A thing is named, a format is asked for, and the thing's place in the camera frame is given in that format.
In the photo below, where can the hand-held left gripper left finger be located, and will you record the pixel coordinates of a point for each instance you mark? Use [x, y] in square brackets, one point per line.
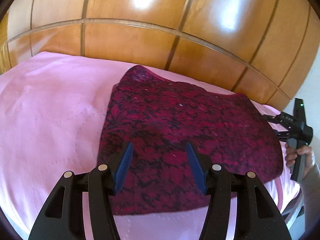
[123, 165]

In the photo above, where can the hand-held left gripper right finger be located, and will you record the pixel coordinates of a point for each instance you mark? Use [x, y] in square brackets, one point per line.
[196, 167]

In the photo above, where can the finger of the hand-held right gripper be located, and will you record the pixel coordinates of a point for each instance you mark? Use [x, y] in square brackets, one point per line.
[281, 135]
[273, 119]

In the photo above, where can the red floral knit garment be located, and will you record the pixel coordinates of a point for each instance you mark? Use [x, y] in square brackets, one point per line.
[187, 130]

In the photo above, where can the person's right forearm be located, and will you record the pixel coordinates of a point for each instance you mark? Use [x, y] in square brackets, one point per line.
[311, 195]

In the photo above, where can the person's right hand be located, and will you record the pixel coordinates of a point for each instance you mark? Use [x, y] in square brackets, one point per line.
[308, 155]

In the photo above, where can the pink bedsheet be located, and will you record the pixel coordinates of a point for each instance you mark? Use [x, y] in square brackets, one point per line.
[50, 117]

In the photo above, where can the wooden panelled headboard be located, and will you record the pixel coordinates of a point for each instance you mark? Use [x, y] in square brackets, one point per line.
[140, 42]

